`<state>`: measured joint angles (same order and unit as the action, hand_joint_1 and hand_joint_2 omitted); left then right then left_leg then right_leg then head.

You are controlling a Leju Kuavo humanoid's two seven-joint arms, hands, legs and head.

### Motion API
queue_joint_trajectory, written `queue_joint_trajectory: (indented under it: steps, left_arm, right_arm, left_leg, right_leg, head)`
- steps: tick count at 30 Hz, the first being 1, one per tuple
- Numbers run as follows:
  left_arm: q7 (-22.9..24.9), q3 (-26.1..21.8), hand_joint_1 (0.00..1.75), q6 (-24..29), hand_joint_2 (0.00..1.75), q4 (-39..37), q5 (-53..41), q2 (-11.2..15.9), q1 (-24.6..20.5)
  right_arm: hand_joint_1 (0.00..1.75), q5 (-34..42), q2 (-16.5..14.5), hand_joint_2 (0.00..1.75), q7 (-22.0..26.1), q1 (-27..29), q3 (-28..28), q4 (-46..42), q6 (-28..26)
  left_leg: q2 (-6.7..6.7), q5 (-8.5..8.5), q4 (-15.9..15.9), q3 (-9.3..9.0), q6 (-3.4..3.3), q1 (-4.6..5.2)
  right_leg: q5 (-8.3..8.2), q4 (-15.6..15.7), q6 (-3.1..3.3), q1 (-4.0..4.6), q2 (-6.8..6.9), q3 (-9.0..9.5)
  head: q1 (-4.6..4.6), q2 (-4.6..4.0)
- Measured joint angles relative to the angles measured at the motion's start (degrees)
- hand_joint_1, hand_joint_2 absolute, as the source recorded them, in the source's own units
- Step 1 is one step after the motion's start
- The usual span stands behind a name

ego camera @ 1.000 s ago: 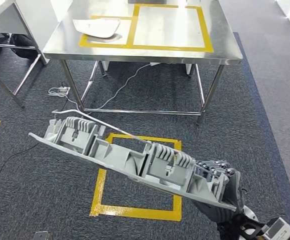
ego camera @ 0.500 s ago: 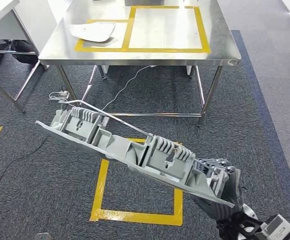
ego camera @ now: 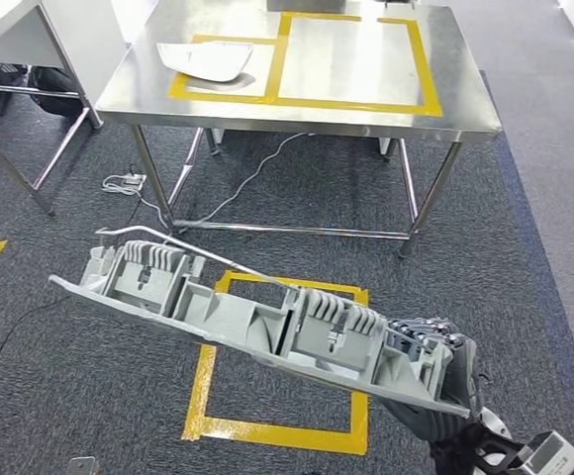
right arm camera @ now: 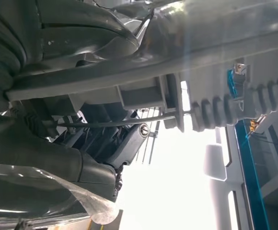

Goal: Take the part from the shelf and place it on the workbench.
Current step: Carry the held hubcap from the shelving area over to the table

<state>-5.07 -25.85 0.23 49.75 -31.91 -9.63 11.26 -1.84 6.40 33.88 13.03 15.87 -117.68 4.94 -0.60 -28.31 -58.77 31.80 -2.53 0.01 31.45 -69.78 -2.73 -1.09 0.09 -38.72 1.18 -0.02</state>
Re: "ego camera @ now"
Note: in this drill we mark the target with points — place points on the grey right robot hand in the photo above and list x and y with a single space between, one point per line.
467 377

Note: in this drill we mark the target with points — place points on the white power strip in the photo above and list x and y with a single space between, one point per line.
135 181

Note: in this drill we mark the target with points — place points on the long grey plastic car part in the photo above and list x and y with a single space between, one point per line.
242 321

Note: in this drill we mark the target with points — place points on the stainless steel workbench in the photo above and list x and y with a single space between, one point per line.
465 98

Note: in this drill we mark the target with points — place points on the yellow floor tape square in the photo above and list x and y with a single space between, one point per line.
267 433

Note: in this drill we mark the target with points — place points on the black bag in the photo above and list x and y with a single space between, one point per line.
54 92

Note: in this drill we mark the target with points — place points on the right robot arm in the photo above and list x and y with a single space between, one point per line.
425 426

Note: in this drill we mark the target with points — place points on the grey metal robot bracket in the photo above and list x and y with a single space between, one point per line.
83 467

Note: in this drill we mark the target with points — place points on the white desk steel legs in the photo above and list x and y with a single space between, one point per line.
84 39

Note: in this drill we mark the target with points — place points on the white curved plastic part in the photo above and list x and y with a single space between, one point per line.
208 60

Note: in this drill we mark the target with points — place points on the yellow tape on workbench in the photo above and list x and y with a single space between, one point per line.
277 65

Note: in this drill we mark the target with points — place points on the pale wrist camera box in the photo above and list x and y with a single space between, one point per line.
549 456

